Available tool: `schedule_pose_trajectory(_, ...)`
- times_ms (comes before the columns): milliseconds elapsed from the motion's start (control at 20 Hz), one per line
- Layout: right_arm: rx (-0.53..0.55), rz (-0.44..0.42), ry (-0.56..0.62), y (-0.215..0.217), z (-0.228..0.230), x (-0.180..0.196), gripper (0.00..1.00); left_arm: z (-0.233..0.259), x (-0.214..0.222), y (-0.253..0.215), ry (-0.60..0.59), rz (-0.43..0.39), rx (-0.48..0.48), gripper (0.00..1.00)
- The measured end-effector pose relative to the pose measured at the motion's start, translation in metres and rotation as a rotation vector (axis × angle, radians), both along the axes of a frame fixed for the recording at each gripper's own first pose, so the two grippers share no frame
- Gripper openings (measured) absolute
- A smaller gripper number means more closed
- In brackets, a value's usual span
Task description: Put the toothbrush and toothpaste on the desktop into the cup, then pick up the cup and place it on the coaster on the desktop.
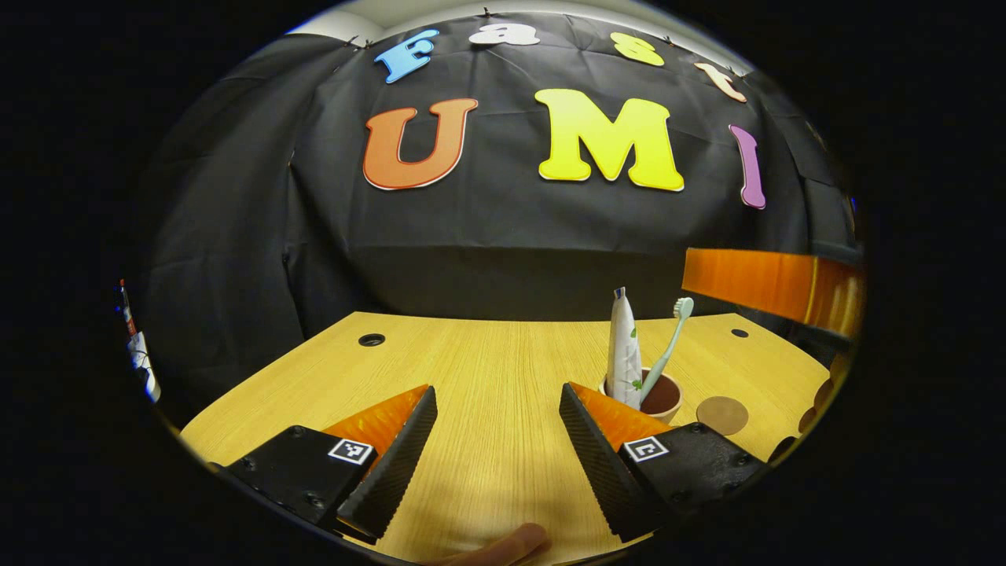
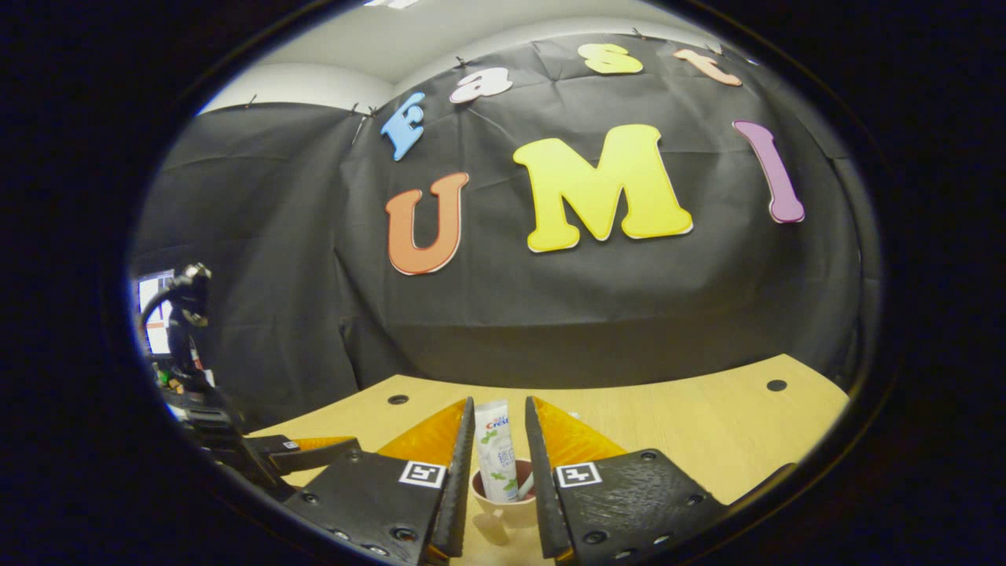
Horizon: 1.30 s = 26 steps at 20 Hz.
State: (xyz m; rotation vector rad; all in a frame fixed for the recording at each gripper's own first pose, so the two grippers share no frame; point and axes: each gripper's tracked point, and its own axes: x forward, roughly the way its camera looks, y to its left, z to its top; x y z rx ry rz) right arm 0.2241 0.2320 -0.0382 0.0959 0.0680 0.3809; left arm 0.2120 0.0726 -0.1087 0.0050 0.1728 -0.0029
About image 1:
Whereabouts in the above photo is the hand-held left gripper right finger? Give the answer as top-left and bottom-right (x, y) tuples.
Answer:
(559, 382), (767, 543)

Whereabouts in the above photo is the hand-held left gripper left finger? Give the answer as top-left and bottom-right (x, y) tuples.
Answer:
(224, 384), (439, 543)

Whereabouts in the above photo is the beige cup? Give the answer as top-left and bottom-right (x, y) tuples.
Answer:
(599, 368), (683, 424)

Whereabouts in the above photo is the pale green toothbrush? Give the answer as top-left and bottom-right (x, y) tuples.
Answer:
(641, 297), (696, 402)

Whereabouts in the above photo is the white toothpaste tube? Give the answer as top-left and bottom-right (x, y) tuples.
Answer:
(607, 287), (644, 410)

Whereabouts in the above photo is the round brown coaster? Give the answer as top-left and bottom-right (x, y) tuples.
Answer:
(696, 396), (749, 436)

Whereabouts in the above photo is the wooden desktop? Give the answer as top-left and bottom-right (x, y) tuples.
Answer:
(179, 311), (834, 566)

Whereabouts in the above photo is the black backdrop cloth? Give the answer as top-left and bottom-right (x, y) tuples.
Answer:
(130, 12), (865, 425)

